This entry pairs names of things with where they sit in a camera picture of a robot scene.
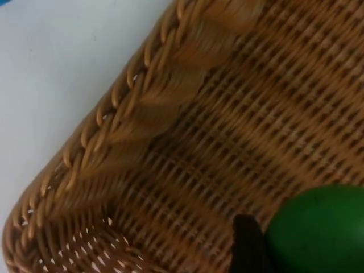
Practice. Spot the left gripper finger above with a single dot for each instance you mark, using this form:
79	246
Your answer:
248	247

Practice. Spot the green ball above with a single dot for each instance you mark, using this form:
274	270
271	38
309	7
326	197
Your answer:
318	233

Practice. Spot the pale brown wicker basket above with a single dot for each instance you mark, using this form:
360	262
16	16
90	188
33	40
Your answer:
216	119

